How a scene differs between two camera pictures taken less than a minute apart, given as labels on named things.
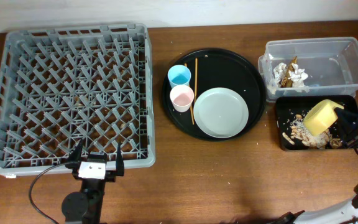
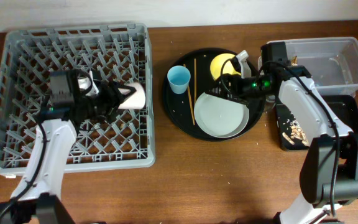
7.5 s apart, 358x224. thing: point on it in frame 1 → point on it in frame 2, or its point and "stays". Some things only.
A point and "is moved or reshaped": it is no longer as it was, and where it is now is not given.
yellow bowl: x=321 y=116 is moved or reshaped
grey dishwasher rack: x=58 y=86 stays
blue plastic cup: x=179 y=74 stays
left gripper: x=74 y=157 → x=113 y=98
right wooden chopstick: x=196 y=80 stays
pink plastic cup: x=181 y=96 → x=136 y=100
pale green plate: x=220 y=112 stays
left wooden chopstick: x=191 y=106 stays
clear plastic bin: x=335 y=67 stays
